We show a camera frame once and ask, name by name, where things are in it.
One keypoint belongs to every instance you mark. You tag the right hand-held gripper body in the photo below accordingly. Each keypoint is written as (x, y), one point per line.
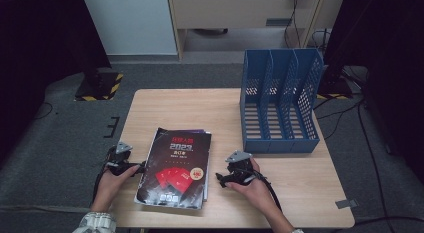
(241, 169)

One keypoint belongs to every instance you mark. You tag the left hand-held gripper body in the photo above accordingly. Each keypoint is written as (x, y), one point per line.
(121, 159)

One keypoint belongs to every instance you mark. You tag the black and red magazine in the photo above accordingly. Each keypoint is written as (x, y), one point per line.
(173, 173)

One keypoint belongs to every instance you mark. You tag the blue file rack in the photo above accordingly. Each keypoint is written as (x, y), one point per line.
(283, 146)

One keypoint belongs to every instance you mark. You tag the purple magazine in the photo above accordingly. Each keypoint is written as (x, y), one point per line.
(195, 129)

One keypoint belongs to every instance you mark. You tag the person's right hand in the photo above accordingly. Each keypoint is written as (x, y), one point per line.
(258, 191)

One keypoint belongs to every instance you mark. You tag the person's left hand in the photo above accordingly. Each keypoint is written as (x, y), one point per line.
(111, 186)

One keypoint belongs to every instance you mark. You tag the black stand with striped base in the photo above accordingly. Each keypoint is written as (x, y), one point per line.
(333, 88)
(100, 86)

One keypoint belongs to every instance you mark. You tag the grey tape piece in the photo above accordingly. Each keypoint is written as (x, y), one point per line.
(346, 203)

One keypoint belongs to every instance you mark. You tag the black curtain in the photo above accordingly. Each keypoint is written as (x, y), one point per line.
(393, 43)
(33, 43)

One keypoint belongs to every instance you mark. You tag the beige office desk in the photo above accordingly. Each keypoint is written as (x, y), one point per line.
(233, 9)

